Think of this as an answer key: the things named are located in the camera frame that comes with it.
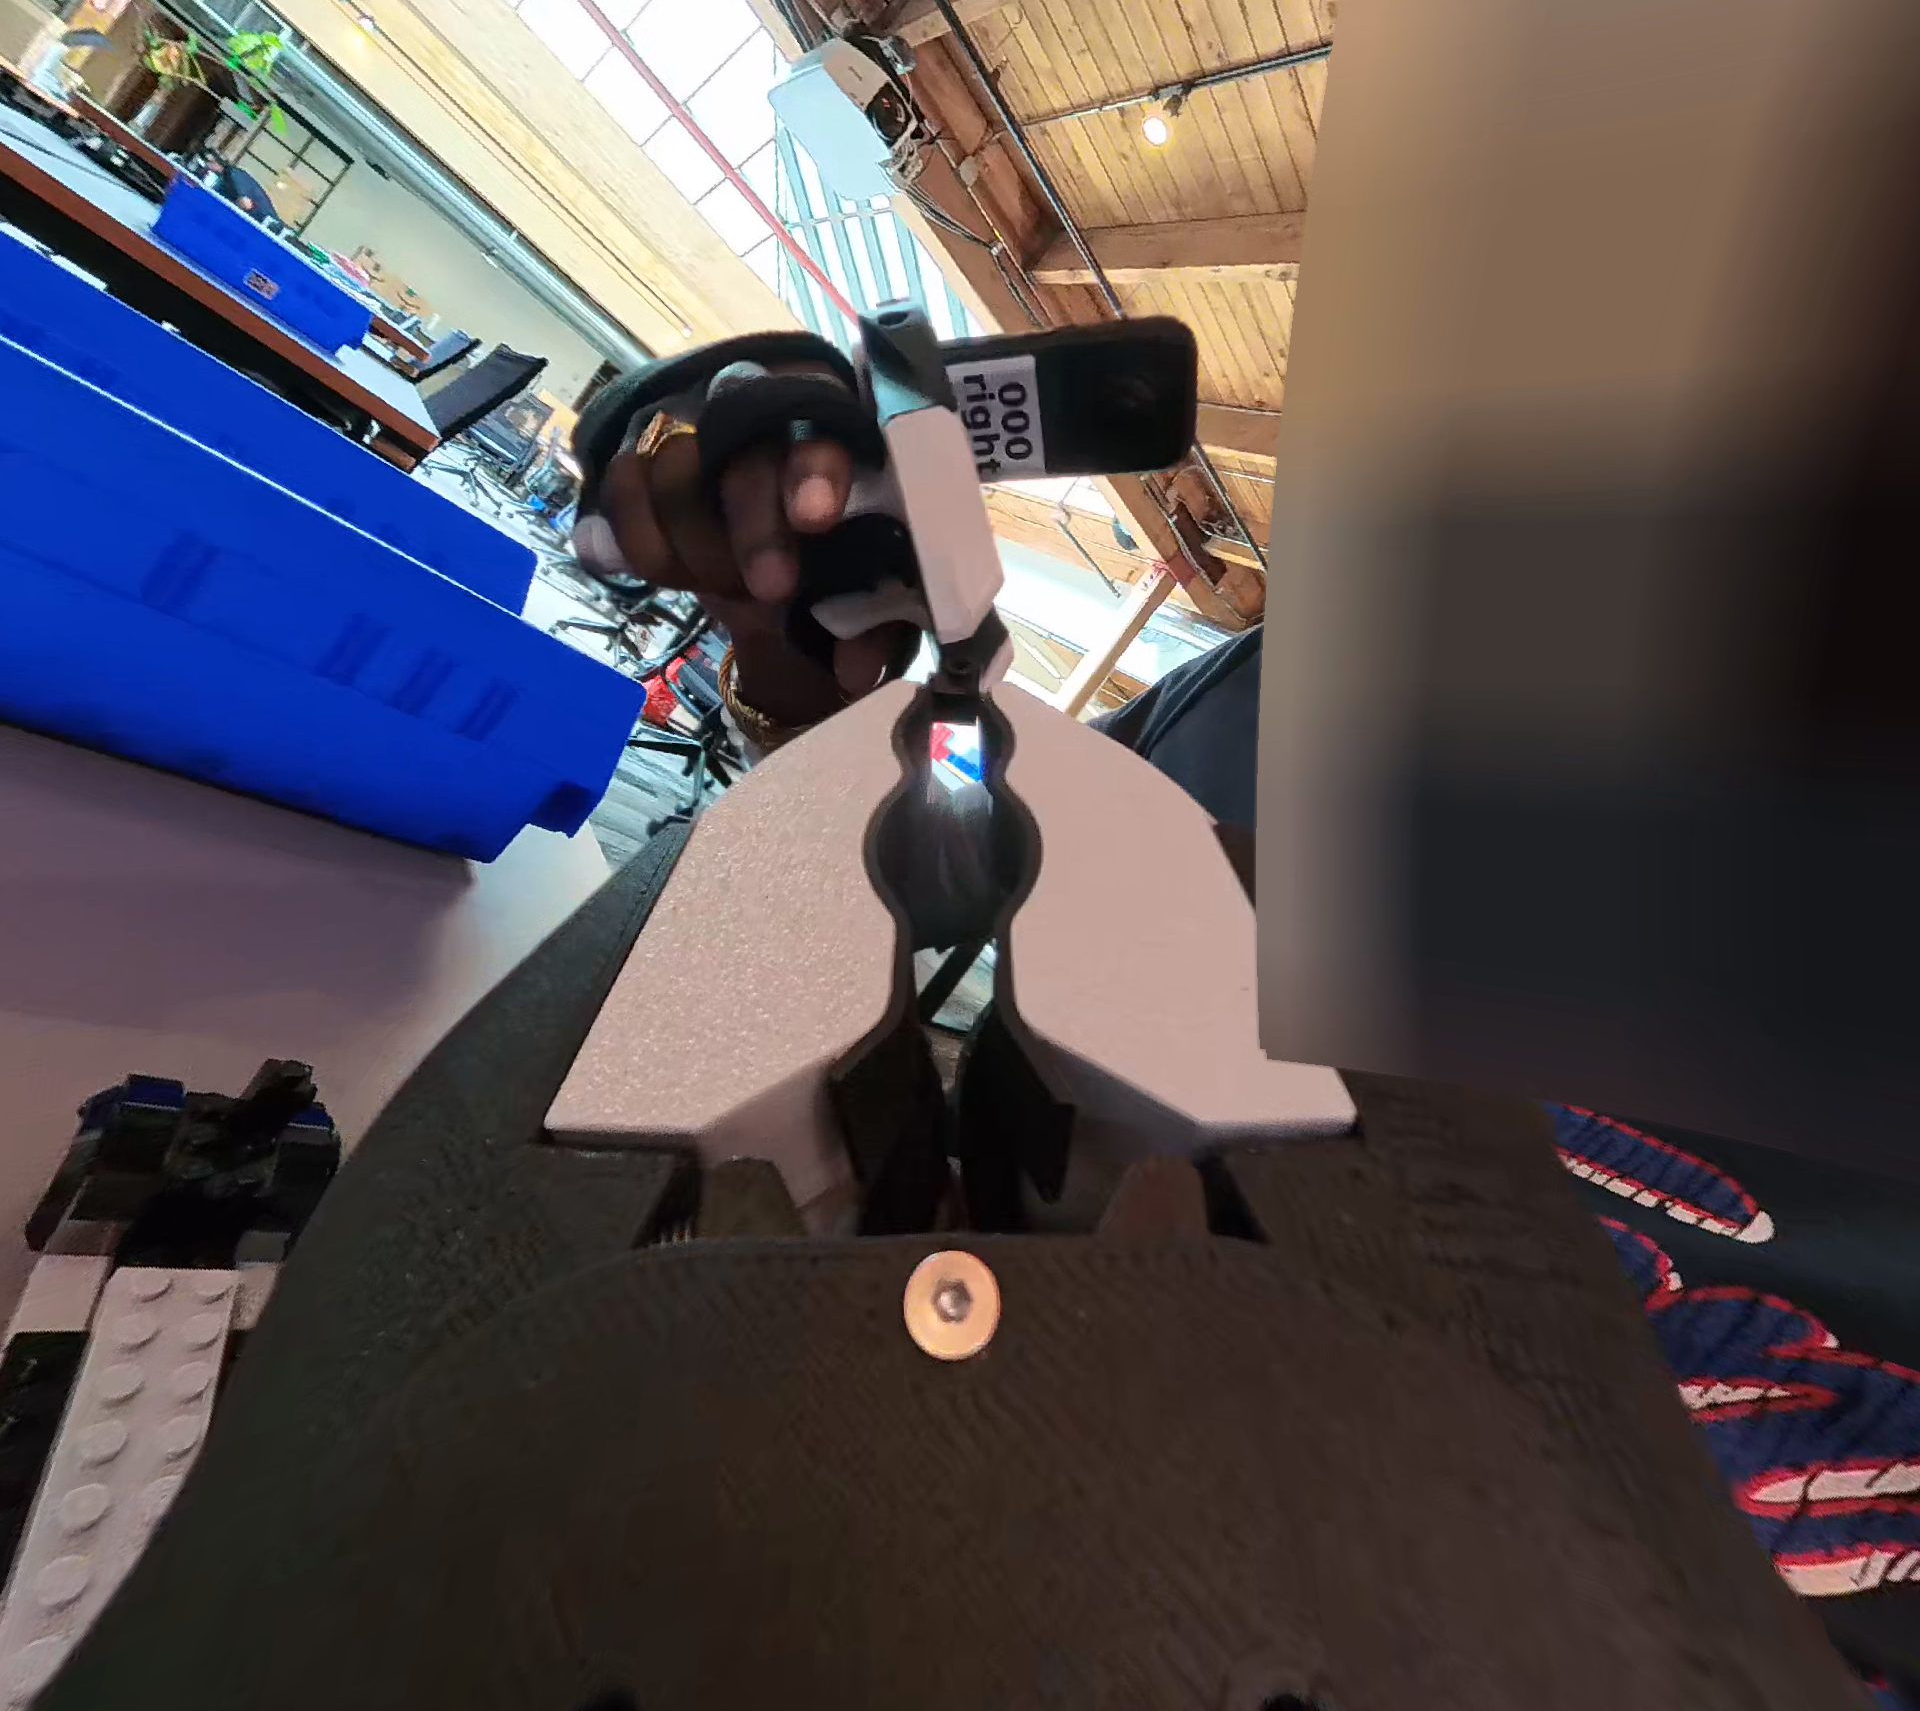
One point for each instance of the grey and black lego assembly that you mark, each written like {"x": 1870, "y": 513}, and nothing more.
{"x": 136, "y": 1366}

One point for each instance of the white ceiling projector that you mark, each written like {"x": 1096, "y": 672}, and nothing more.
{"x": 841, "y": 106}

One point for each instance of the person's patterned top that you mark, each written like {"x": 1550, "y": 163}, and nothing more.
{"x": 1770, "y": 1366}

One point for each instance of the black mesh office chair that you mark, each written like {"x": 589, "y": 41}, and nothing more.
{"x": 489, "y": 392}

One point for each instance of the wooden desk with bin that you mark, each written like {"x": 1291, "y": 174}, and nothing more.
{"x": 180, "y": 309}

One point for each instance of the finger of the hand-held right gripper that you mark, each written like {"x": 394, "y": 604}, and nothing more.
{"x": 945, "y": 527}

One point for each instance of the person's right hand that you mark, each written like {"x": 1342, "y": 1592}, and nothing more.
{"x": 706, "y": 511}

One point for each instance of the ceiling light bulb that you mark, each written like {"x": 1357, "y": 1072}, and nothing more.
{"x": 1156, "y": 125}

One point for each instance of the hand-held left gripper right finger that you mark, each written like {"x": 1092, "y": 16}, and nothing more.
{"x": 1140, "y": 962}

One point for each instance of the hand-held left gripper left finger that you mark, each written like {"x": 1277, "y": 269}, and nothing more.
{"x": 720, "y": 962}

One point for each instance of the green potted plant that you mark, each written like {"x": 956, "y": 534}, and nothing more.
{"x": 211, "y": 69}

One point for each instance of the blue plastic bin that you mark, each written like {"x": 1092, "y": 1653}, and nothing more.
{"x": 301, "y": 630}

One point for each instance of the small blue bin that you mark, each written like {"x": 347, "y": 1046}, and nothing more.
{"x": 255, "y": 256}

